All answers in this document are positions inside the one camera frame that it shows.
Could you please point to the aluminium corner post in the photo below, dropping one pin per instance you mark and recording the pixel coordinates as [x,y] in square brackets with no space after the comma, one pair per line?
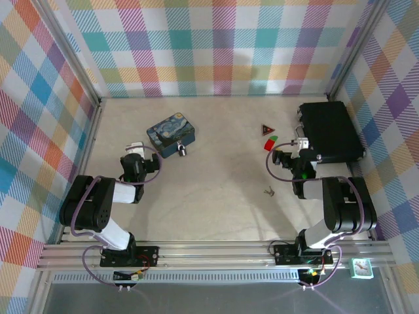
[357,49]
[65,52]

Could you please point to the red black triangle badge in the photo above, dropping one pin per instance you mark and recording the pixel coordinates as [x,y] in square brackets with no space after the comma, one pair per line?
[266,129]

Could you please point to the small black connector board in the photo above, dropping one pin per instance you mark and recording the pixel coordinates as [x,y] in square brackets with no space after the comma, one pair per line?
[126,276]
[311,274]

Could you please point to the mint green small clock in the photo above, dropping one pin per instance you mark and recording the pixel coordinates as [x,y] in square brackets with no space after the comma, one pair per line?
[361,268]

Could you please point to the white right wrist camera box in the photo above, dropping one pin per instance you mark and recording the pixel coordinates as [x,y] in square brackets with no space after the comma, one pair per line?
[302,144]

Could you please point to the black briefcase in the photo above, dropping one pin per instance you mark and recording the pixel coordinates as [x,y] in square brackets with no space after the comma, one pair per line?
[330,131]

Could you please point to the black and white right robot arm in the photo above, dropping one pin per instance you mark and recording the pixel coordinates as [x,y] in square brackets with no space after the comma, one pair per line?
[340,209]

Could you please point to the small silver keys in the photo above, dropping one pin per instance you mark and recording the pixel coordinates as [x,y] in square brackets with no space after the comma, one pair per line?
[269,192]

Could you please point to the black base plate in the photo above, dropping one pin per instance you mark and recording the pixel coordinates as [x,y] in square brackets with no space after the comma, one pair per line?
[151,253]
[284,253]

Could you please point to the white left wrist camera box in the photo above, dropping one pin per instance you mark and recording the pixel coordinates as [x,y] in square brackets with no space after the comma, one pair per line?
[135,148]

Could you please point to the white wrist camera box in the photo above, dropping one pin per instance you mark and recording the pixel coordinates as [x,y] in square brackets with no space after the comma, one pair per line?
[135,148]
[302,144]

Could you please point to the aluminium cross rail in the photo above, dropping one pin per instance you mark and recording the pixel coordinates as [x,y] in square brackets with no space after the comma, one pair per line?
[212,255]

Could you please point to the silver padlock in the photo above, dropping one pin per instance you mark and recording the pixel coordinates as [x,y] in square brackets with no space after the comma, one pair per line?
[182,150]

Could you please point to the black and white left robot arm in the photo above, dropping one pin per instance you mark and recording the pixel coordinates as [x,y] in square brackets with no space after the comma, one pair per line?
[98,209]

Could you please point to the red and green eraser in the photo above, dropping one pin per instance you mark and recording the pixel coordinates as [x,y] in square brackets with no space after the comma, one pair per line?
[270,143]

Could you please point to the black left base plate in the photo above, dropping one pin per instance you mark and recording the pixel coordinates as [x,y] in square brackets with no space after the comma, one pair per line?
[151,253]

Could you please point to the starry night tin box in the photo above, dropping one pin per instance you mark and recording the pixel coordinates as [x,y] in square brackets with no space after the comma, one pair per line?
[170,132]

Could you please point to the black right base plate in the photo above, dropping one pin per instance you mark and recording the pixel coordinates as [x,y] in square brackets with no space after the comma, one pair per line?
[284,253]

